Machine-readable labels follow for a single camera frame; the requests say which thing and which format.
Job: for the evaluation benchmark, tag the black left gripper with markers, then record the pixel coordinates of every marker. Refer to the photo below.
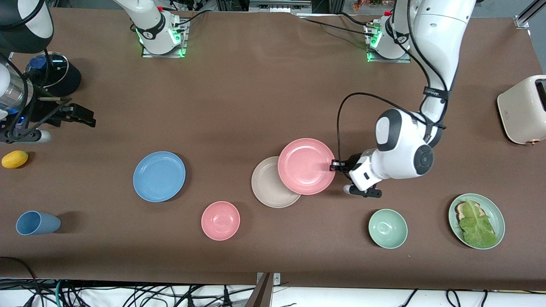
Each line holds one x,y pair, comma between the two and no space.
352,162

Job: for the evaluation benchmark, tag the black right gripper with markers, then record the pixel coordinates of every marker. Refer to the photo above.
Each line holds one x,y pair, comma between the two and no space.
42,114

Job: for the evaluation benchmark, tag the pink plate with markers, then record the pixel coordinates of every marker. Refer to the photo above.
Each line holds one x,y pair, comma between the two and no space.
305,166

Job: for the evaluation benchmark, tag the blue plate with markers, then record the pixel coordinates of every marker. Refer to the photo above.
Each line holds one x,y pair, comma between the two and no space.
159,177

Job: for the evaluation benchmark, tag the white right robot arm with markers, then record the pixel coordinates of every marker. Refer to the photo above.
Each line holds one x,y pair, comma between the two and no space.
151,25

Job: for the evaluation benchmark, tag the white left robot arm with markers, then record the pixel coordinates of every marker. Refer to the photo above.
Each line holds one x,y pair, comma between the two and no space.
439,38

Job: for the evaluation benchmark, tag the glass pot lid blue knob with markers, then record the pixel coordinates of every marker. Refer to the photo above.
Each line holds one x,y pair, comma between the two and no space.
38,64

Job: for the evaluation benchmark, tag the beige plate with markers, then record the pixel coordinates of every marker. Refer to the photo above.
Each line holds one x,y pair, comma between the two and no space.
266,187

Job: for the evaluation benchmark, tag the yellow lemon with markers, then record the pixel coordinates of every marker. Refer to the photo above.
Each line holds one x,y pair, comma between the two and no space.
15,159

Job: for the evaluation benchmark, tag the green bowl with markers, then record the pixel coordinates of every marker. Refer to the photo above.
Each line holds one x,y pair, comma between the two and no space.
387,228

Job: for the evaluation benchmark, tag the blue cup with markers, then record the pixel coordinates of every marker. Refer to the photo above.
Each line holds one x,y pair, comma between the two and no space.
36,223

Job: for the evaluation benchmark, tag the pink bowl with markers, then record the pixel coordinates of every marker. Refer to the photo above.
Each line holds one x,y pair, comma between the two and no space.
220,221

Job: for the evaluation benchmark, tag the toasted bread slice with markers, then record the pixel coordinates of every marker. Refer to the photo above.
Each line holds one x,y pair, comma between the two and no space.
460,209

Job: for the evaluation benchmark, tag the green lettuce leaf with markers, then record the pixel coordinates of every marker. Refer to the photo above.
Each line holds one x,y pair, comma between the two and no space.
477,228

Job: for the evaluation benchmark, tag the green plate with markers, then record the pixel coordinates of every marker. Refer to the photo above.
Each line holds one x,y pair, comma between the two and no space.
499,213

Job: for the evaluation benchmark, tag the cream toaster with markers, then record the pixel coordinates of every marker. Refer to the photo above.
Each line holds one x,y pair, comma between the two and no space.
520,115

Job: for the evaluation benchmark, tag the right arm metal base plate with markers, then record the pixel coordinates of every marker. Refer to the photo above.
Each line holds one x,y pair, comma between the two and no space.
182,42

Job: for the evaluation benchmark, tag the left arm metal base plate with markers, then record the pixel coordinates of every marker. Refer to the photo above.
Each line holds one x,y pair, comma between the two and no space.
403,59

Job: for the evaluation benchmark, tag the metal table clamp bracket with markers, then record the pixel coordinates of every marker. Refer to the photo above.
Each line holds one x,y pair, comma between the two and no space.
277,279

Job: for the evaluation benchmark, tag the grey metal frame rail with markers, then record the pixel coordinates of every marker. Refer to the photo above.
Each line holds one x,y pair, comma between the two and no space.
277,5

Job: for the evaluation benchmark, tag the aluminium frame profile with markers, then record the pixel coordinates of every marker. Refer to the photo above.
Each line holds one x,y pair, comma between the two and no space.
527,15

